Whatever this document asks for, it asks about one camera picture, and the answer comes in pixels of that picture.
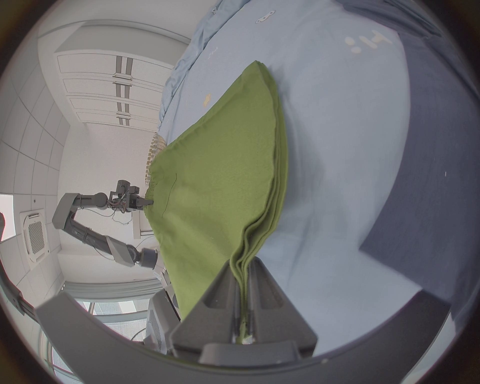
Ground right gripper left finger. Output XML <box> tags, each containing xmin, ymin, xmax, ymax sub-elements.
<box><xmin>167</xmin><ymin>260</ymin><xmax>241</xmax><ymax>354</ymax></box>

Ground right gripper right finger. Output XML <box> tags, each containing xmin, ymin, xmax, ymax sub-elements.
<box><xmin>247</xmin><ymin>258</ymin><xmax>319</xmax><ymax>354</ymax></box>

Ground green shorts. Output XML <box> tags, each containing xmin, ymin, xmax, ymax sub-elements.
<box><xmin>144</xmin><ymin>60</ymin><xmax>289</xmax><ymax>344</ymax></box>

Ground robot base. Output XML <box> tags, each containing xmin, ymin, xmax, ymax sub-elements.
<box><xmin>144</xmin><ymin>262</ymin><xmax>182</xmax><ymax>355</ymax></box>

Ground round woven basket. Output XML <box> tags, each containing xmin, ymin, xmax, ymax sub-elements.
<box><xmin>144</xmin><ymin>133</ymin><xmax>168</xmax><ymax>184</ymax></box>

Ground bed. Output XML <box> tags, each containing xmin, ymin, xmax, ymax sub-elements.
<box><xmin>157</xmin><ymin>0</ymin><xmax>480</xmax><ymax>379</ymax></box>

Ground white curtain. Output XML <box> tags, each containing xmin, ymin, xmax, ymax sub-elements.
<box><xmin>62</xmin><ymin>279</ymin><xmax>166</xmax><ymax>301</ymax></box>

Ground white ceiling air conditioner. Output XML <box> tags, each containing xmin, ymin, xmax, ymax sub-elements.
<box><xmin>19</xmin><ymin>209</ymin><xmax>51</xmax><ymax>268</ymax></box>

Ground white wardrobe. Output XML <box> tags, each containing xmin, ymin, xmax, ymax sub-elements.
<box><xmin>56</xmin><ymin>52</ymin><xmax>174</xmax><ymax>133</ymax></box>

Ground pale blue quilt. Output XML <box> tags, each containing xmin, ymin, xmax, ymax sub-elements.
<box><xmin>159</xmin><ymin>0</ymin><xmax>256</xmax><ymax>124</ymax></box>

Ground dark blue T-shirt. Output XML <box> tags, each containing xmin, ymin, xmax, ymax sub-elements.
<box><xmin>339</xmin><ymin>0</ymin><xmax>480</xmax><ymax>323</ymax></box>

